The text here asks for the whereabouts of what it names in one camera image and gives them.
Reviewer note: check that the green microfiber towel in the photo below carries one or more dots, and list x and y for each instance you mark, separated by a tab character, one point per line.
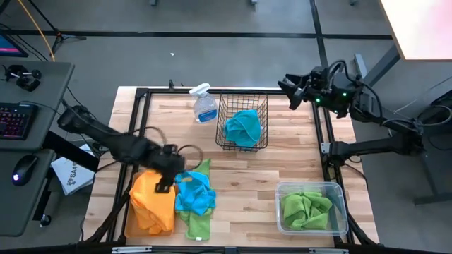
197	225
305	210

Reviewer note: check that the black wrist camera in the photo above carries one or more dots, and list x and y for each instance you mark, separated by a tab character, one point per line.
169	149
319	75

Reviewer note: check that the backlit black keyboard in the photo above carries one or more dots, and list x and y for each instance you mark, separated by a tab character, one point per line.
16	121

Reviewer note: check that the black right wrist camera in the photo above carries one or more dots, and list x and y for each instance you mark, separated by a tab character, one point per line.
319	75

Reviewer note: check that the clear plastic bin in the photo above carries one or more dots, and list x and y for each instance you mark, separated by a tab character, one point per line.
339	211

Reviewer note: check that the glass cleaner spray bottle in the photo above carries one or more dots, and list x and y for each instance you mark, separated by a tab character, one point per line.
205	107

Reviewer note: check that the lit computer screen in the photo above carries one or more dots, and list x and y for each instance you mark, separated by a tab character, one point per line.
8	46

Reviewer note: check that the blue microfiber towel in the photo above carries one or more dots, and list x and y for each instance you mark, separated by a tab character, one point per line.
194	192
243	128

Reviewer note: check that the black clamp mount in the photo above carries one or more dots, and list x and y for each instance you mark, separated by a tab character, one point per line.
26	82

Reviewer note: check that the black tripod stand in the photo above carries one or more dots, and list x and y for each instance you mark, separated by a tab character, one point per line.
58	35

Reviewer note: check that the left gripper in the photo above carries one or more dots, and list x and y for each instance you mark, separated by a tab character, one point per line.
166	164

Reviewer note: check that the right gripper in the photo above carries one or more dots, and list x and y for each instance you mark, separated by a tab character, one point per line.
319	93

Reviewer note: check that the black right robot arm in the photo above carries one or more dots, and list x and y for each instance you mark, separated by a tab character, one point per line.
374	144

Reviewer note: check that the orange microfiber towel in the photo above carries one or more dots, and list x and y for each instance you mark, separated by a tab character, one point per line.
152	204

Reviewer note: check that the black computer mouse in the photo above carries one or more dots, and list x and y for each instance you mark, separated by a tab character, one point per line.
24	170

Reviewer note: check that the black metal table frame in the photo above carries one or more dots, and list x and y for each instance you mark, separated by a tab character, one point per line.
139	116

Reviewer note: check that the grey desk top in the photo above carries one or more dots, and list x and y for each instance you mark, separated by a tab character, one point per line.
49	91
21	208

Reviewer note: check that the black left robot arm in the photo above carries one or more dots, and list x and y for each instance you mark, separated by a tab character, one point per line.
92	130

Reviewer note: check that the white table top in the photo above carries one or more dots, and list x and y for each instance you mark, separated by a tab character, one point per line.
420	28

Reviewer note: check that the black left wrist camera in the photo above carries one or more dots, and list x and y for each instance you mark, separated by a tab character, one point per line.
169	149

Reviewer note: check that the white printed booklet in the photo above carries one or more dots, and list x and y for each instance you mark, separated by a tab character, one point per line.
72	173

